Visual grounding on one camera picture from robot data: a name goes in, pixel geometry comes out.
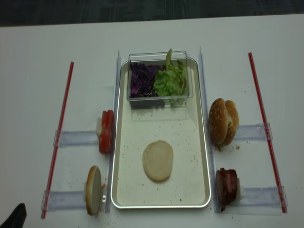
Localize green lettuce in box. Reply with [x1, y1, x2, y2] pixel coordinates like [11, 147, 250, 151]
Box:
[153, 48, 187, 97]

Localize white stopper by tomato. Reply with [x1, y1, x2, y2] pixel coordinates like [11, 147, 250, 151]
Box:
[95, 117, 102, 138]

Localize red tomato slices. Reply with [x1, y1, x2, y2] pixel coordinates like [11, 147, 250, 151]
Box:
[99, 110, 114, 154]

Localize dark meat patties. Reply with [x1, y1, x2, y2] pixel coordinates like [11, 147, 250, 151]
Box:
[216, 168, 238, 210]

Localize white stopper by patties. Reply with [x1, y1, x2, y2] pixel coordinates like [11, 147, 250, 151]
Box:
[232, 178, 244, 206]

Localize cream metal tray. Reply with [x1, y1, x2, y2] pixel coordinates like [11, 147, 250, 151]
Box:
[111, 59, 211, 209]

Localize clear plastic salad box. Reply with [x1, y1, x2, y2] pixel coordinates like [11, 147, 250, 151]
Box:
[126, 51, 193, 109]

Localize shredded purple cabbage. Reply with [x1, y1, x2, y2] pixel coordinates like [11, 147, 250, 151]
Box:
[130, 62, 166, 98]

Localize bun base on tray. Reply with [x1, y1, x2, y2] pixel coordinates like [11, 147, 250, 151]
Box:
[142, 140, 173, 182]

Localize sesame bun front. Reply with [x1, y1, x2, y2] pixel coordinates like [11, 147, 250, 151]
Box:
[209, 98, 228, 146]

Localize sesame bun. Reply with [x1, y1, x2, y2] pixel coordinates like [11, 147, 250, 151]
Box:
[223, 100, 239, 146]
[209, 98, 228, 146]

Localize sesame bun rear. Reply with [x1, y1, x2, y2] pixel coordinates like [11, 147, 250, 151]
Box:
[223, 100, 239, 146]

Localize upper left clear holder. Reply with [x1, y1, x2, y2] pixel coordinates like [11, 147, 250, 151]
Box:
[53, 131, 99, 147]

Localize clear holder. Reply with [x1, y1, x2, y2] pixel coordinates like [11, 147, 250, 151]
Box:
[234, 123, 273, 141]
[53, 131, 99, 147]
[237, 186, 288, 207]
[41, 191, 86, 211]

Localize upright bun half left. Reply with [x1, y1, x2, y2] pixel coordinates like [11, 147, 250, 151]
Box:
[85, 166, 101, 215]

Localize left red strip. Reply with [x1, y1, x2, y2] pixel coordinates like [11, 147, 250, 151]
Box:
[41, 62, 74, 219]

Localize red strip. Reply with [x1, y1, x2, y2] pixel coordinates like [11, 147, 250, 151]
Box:
[41, 62, 74, 219]
[248, 52, 287, 213]

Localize upper right clear holder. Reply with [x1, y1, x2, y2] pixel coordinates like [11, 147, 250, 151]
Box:
[234, 123, 273, 141]

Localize lower left clear holder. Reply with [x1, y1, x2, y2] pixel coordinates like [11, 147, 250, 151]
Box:
[41, 191, 86, 211]

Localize lower right clear holder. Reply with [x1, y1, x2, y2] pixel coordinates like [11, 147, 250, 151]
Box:
[237, 186, 288, 207]

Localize right red strip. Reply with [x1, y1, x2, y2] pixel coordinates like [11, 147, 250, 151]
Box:
[248, 52, 287, 213]

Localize black object bottom left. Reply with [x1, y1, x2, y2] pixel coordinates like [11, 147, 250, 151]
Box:
[0, 203, 27, 228]

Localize left clear vertical rail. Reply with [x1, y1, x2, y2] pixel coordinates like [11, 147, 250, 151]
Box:
[104, 50, 121, 213]

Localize clear vertical rail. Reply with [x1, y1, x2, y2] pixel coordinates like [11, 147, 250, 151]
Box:
[199, 47, 220, 213]
[104, 50, 121, 213]

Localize right clear vertical rail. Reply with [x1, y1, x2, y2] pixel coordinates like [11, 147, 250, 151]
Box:
[199, 47, 220, 213]

